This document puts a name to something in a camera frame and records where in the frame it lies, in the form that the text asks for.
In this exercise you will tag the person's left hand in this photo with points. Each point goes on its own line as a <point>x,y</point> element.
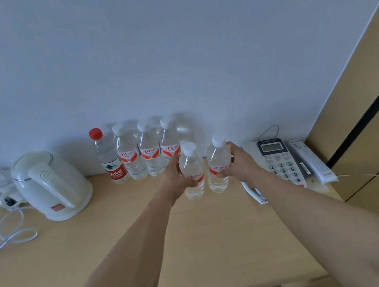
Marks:
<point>174,183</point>

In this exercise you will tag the grey desk telephone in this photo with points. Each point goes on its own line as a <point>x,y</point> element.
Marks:
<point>278,159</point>

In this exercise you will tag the white electric kettle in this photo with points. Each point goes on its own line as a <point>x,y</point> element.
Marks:
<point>52,184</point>

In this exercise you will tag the wooden table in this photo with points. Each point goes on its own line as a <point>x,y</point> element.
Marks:
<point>68,261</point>

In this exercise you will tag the person's right hand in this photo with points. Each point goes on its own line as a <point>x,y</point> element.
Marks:
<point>243,167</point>

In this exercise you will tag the red-cap water bottle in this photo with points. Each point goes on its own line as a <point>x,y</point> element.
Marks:
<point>109,158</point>

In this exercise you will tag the person's left forearm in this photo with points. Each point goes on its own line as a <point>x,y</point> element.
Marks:
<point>116,267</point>

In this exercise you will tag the grey remote control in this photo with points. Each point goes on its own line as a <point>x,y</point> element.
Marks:
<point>312,161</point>

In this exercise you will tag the person's right forearm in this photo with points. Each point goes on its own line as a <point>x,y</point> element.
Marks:
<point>346,227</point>

